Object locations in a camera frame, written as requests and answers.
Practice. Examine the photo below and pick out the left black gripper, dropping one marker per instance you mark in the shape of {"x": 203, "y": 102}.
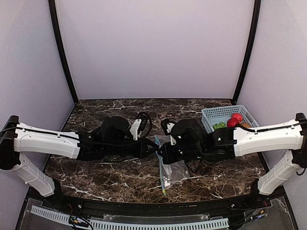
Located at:
{"x": 143, "y": 148}

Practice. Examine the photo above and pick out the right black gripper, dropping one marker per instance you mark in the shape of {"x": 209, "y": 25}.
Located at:
{"x": 171, "y": 153}

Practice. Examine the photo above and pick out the clear zip top bag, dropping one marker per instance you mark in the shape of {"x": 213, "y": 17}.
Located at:
{"x": 172, "y": 174}

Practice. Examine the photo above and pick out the green grapes bunch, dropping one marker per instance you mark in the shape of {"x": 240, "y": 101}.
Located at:
{"x": 219, "y": 125}

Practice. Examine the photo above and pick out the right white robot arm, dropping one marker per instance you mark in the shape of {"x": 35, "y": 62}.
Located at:
{"x": 189, "y": 141}

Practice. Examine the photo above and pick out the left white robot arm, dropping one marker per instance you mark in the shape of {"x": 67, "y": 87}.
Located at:
{"x": 115, "y": 137}

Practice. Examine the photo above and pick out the light blue plastic basket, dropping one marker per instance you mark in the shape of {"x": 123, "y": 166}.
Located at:
{"x": 213, "y": 116}

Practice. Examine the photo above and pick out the red apple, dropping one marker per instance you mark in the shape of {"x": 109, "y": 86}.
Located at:
{"x": 238, "y": 116}

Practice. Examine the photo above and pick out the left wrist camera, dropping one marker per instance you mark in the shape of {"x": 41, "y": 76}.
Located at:
{"x": 139, "y": 126}

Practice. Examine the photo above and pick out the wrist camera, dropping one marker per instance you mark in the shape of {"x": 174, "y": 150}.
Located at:
{"x": 139, "y": 126}
{"x": 167, "y": 126}

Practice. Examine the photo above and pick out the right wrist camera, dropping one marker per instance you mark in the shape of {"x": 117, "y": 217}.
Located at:
{"x": 167, "y": 126}

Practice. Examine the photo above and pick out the grey slotted cable duct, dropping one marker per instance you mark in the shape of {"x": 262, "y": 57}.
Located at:
{"x": 115, "y": 222}

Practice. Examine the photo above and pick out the black front rail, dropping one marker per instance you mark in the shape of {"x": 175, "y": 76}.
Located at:
{"x": 95, "y": 208}

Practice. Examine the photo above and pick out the left black frame post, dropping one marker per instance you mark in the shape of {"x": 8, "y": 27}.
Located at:
{"x": 61, "y": 50}

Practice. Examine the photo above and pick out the black frame post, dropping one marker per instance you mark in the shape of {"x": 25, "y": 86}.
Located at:
{"x": 248, "y": 51}
{"x": 61, "y": 50}

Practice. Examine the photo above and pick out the right black frame post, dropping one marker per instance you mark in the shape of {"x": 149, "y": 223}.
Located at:
{"x": 248, "y": 51}

